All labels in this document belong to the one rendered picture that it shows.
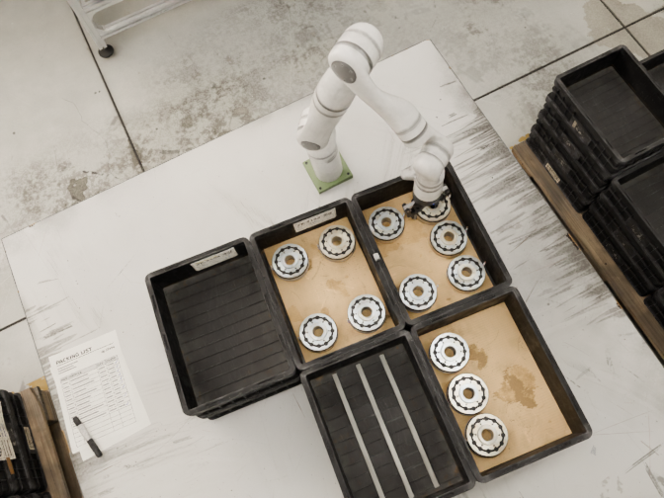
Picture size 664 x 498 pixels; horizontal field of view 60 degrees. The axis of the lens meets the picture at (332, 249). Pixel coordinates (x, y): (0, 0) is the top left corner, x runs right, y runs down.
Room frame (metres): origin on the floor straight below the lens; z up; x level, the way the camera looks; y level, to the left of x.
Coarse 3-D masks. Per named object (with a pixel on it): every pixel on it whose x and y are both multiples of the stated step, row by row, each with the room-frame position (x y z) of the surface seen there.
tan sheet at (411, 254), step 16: (368, 208) 0.67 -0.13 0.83; (400, 208) 0.65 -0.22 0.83; (368, 224) 0.62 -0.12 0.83; (384, 224) 0.61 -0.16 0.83; (416, 224) 0.59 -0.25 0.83; (400, 240) 0.55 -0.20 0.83; (416, 240) 0.54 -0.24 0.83; (448, 240) 0.52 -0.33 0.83; (384, 256) 0.51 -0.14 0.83; (400, 256) 0.50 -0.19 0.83; (416, 256) 0.50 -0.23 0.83; (432, 256) 0.49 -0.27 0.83; (400, 272) 0.46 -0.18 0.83; (416, 272) 0.45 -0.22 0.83; (432, 272) 0.44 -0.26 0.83; (464, 272) 0.42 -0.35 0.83; (448, 288) 0.39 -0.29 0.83; (480, 288) 0.37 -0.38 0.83; (448, 304) 0.34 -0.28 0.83
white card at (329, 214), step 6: (330, 210) 0.65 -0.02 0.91; (312, 216) 0.64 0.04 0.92; (318, 216) 0.64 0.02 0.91; (324, 216) 0.64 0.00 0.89; (330, 216) 0.65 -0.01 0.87; (300, 222) 0.63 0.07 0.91; (306, 222) 0.63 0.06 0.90; (312, 222) 0.64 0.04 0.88; (318, 222) 0.64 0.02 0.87; (294, 228) 0.62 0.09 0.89; (300, 228) 0.63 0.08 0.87
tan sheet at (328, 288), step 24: (288, 240) 0.62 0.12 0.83; (312, 240) 0.60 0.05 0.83; (288, 264) 0.55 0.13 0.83; (312, 264) 0.53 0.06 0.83; (336, 264) 0.52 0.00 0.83; (360, 264) 0.50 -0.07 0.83; (288, 288) 0.48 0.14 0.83; (312, 288) 0.46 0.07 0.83; (336, 288) 0.45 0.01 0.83; (360, 288) 0.44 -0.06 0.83; (288, 312) 0.41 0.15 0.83; (312, 312) 0.39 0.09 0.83; (336, 312) 0.38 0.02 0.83; (360, 336) 0.30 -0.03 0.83
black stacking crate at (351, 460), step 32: (384, 352) 0.25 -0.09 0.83; (320, 384) 0.20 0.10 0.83; (352, 384) 0.18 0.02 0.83; (384, 384) 0.16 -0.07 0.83; (416, 384) 0.15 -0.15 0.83; (384, 416) 0.09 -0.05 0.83; (416, 416) 0.07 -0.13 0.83; (352, 448) 0.03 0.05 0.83; (384, 448) 0.01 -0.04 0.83; (416, 448) 0.00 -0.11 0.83; (448, 448) -0.02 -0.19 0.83; (352, 480) -0.05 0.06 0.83; (384, 480) -0.06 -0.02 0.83; (416, 480) -0.08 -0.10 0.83; (448, 480) -0.09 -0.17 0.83
